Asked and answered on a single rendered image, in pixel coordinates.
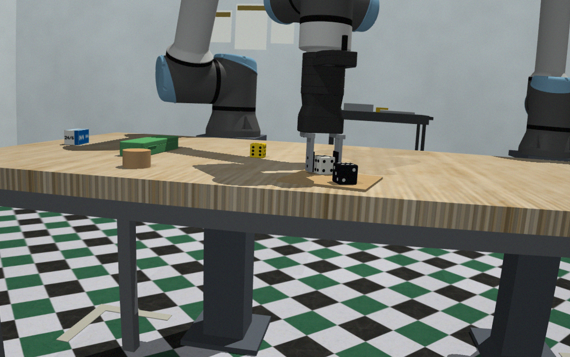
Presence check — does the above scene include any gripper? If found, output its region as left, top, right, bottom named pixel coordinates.
left=297, top=50, right=358, bottom=174

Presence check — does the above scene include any white die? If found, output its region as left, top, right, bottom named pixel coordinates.
left=314, top=155, right=336, bottom=176

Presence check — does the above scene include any black die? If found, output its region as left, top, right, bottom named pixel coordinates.
left=332, top=162, right=359, bottom=185

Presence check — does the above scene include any tan mat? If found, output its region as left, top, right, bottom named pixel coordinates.
left=276, top=169, right=383, bottom=192

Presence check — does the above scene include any black side table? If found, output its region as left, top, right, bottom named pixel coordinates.
left=342, top=109, right=434, bottom=151

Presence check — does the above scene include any wooden table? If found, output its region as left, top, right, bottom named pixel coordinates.
left=0, top=131, right=570, bottom=357

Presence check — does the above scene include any white poster red stripe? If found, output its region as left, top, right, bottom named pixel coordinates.
left=271, top=20, right=296, bottom=44

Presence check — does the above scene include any white poster yellow stripe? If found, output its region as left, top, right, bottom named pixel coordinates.
left=235, top=4, right=269, bottom=50

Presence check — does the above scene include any white poster brown stripe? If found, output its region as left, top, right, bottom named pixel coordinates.
left=212, top=11, right=233, bottom=44

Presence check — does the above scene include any green box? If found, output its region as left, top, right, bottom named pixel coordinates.
left=120, top=135, right=179, bottom=157

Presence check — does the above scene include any brown cylinder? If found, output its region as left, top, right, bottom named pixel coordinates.
left=122, top=148, right=152, bottom=170

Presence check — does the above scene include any blue and white box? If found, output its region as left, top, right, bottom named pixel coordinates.
left=64, top=128, right=90, bottom=146

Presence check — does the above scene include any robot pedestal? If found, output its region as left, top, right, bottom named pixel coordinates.
left=469, top=253, right=561, bottom=357
left=181, top=229, right=271, bottom=356

